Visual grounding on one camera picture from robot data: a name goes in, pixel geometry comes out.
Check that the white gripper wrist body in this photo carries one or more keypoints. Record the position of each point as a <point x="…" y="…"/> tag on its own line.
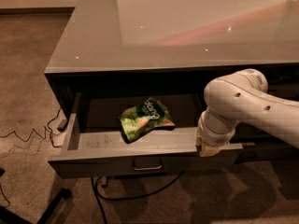
<point x="215" y="136"/>

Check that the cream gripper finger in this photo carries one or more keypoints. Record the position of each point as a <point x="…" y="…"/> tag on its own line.
<point x="206" y="150"/>

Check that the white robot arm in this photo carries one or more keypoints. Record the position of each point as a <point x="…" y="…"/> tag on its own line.
<point x="242" y="97"/>

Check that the grey drawer cabinet counter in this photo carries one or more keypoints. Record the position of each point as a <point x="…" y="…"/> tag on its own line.
<point x="152" y="48"/>

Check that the green snack bag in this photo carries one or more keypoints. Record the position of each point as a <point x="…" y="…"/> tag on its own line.
<point x="141" y="119"/>

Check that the black power adapter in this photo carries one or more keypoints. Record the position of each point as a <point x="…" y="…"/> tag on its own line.
<point x="62" y="125"/>

